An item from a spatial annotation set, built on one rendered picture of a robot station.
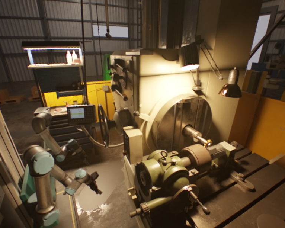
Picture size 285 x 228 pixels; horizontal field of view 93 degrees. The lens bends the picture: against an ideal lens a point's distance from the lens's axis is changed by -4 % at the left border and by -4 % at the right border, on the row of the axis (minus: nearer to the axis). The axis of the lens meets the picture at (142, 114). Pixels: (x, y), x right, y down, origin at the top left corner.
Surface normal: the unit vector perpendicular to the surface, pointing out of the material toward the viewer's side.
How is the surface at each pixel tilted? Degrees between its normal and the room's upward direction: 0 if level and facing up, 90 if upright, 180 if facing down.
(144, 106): 90
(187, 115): 90
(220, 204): 0
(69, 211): 0
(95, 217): 0
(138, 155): 90
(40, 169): 82
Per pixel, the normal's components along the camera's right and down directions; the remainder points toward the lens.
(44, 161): 0.83, 0.09
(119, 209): 0.00, -0.92
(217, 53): 0.41, 0.36
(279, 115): -0.91, 0.16
